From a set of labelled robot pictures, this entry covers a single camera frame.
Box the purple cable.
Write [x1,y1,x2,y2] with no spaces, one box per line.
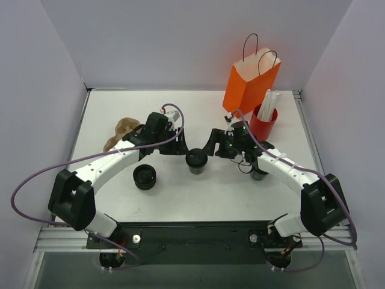
[231,110,359,272]
[10,102,185,270]

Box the white wrapped straws bundle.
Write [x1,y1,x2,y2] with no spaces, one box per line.
[257,90,282,122]

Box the black cup lid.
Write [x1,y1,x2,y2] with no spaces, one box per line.
[185,148,208,169]

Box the aluminium frame rail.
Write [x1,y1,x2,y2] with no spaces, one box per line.
[34,224,359,252]

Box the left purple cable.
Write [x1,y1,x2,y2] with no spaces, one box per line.
[10,102,185,270]

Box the brown cardboard cup carrier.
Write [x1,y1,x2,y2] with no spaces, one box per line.
[103,117,140,152]

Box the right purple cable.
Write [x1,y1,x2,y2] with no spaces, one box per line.
[231,110,359,272]

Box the stack of black lids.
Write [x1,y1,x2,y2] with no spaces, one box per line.
[133,164,156,190]

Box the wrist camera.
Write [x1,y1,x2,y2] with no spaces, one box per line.
[224,113,240,132]
[164,110,180,124]

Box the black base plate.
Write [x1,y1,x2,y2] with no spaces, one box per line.
[86,221,303,267]

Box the red cylindrical cup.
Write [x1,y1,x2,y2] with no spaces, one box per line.
[249,104,278,142]

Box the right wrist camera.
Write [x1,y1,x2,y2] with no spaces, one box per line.
[224,113,240,132]

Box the dark coffee cup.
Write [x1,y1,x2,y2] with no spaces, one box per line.
[250,170,268,181]
[189,166,205,175]

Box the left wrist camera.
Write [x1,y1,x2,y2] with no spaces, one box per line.
[164,110,180,124]

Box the orange paper bag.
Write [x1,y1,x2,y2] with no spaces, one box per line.
[223,33,282,114]

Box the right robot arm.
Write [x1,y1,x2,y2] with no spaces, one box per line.
[203,122,348,246]

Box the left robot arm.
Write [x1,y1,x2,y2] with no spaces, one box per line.
[48,110,183,247]

